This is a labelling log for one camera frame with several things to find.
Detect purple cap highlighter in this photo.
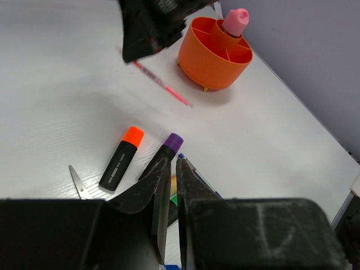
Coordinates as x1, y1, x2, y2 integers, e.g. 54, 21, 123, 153
138, 133, 183, 181

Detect yellow cap translucent highlighter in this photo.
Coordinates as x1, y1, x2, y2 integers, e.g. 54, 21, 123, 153
170, 175, 177, 196

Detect pink gel pen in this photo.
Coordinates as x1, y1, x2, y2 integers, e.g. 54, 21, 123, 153
132, 61, 193, 107

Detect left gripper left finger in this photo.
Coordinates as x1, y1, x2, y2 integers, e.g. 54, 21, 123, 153
109, 158, 171, 265

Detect green cap highlighter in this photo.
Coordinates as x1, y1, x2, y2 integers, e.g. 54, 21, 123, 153
168, 195, 178, 227

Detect black handled scissors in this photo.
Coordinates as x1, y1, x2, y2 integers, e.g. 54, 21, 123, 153
69, 165, 93, 200

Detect orange cap highlighter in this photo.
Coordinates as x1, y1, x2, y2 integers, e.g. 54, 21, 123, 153
98, 126, 144, 191

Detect blue grip ballpoint pen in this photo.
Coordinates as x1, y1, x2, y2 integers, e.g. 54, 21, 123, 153
178, 153, 222, 198

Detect blue cap glue bottle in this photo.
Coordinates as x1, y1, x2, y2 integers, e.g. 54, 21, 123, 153
159, 264, 181, 270

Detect orange round organizer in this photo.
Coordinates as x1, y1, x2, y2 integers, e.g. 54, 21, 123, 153
178, 17, 253, 91

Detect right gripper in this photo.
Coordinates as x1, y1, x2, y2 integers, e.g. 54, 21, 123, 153
118, 0, 215, 63

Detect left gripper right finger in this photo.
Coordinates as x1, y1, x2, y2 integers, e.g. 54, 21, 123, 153
176, 158, 222, 269

